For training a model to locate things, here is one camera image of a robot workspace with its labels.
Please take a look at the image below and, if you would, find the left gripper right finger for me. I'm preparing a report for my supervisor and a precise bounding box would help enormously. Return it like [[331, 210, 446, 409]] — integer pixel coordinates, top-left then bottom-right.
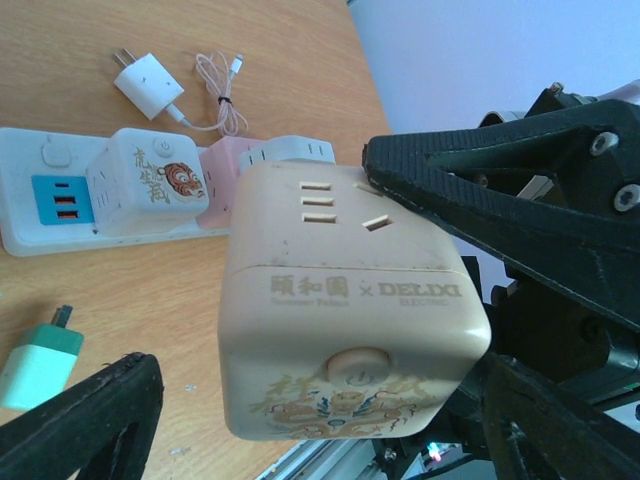
[[450, 352, 639, 479]]

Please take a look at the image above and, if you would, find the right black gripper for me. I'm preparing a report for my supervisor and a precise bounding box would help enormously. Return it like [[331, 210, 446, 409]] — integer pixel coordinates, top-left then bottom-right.
[[362, 84, 639, 400]]

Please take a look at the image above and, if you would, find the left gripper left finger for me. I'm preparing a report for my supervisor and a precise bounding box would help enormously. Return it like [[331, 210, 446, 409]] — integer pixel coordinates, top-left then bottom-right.
[[1, 352, 164, 479]]

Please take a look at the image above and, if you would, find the green plug adapter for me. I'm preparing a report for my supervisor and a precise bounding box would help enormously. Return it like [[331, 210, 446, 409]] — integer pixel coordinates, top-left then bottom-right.
[[1, 305, 84, 411]]

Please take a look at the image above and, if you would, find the beige cube socket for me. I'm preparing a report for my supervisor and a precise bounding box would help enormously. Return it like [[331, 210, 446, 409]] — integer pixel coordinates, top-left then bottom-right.
[[217, 161, 491, 441]]

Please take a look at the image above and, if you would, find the white cube socket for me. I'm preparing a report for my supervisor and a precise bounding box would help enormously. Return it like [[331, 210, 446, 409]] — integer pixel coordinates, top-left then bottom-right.
[[86, 128, 209, 237]]

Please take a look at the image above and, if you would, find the white round-corner adapter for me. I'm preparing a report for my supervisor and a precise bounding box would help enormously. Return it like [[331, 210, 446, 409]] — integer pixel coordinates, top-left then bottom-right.
[[237, 135, 336, 174]]

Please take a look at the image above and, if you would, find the pink cube socket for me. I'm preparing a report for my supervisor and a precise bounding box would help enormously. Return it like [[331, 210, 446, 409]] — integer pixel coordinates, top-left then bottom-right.
[[196, 136, 263, 230]]

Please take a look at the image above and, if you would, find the long white power strip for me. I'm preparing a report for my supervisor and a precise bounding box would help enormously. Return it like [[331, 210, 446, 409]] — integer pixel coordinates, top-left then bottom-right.
[[1, 127, 229, 257]]

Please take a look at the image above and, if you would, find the small white charger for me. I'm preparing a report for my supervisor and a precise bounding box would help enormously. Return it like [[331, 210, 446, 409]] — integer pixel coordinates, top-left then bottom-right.
[[113, 48, 186, 124]]

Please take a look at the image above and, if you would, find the pink usb cable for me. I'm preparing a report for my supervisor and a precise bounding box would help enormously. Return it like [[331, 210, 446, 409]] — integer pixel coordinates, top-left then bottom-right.
[[169, 51, 251, 137]]

